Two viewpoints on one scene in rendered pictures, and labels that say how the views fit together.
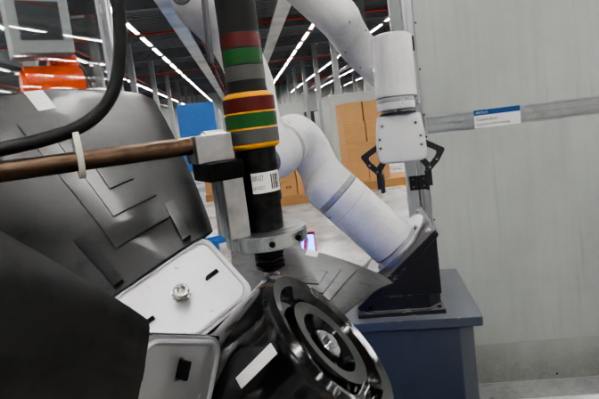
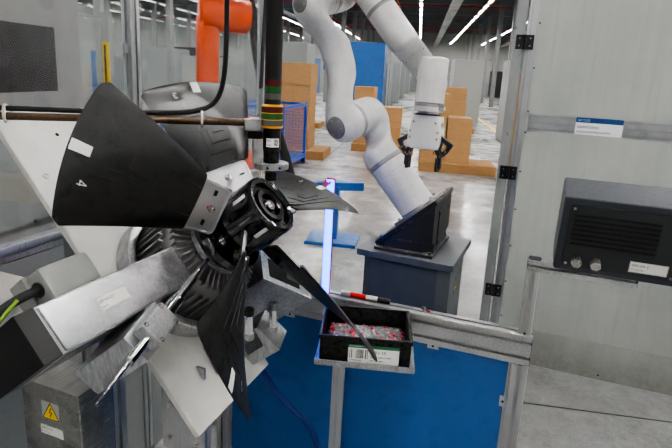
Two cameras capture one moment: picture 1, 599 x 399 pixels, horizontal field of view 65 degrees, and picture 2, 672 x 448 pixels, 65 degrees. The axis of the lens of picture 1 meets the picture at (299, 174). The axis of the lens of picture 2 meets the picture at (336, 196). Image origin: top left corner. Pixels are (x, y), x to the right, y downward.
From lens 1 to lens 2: 0.69 m
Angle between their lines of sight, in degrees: 16
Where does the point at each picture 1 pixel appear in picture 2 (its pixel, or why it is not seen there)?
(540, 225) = not seen: hidden behind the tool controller
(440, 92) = (548, 93)
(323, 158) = (380, 134)
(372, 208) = (403, 177)
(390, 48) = (428, 68)
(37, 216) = (185, 137)
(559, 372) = (600, 375)
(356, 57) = (414, 66)
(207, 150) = (249, 125)
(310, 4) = (380, 27)
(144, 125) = (236, 105)
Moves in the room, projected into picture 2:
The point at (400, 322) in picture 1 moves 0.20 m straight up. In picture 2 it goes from (398, 257) to (403, 193)
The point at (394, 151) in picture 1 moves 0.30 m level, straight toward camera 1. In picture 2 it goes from (417, 140) to (378, 151)
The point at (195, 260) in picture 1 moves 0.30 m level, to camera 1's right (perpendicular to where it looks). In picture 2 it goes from (237, 167) to (388, 182)
